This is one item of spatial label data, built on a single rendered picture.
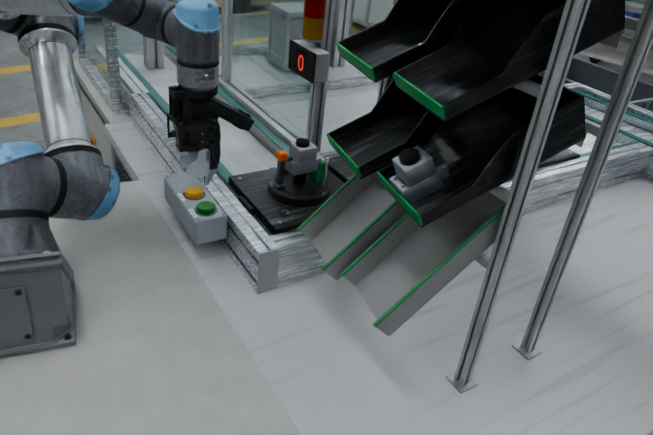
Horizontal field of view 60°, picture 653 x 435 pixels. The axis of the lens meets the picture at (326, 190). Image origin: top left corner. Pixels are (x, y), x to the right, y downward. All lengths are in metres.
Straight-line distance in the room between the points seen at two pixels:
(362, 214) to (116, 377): 0.50
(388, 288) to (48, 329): 0.57
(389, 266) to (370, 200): 0.14
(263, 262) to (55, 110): 0.52
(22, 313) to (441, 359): 0.71
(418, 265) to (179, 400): 0.44
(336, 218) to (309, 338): 0.23
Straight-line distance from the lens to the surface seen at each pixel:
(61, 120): 1.27
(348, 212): 1.07
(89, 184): 1.19
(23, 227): 1.09
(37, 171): 1.14
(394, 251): 0.98
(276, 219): 1.18
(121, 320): 1.12
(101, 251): 1.30
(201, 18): 1.02
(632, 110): 2.39
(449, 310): 1.20
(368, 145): 0.97
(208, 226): 1.20
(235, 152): 1.57
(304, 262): 1.18
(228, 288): 1.17
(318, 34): 1.37
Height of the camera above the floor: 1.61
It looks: 29 degrees down
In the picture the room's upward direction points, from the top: 7 degrees clockwise
